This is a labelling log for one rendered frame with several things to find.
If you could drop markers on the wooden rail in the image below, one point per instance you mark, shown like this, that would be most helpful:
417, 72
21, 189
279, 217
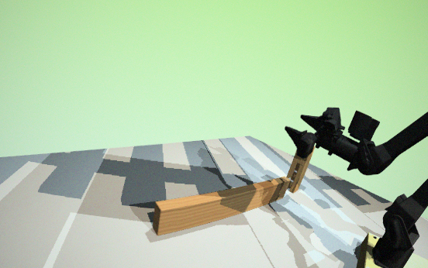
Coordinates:
183, 213

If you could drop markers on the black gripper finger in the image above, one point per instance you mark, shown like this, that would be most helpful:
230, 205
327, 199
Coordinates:
314, 121
295, 135

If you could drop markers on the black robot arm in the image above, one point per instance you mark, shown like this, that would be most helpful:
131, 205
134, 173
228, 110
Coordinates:
395, 247

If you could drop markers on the wooden post with slot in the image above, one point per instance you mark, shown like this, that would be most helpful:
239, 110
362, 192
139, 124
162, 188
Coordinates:
297, 171

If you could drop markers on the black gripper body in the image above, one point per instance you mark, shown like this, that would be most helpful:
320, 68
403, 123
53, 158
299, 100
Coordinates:
308, 141

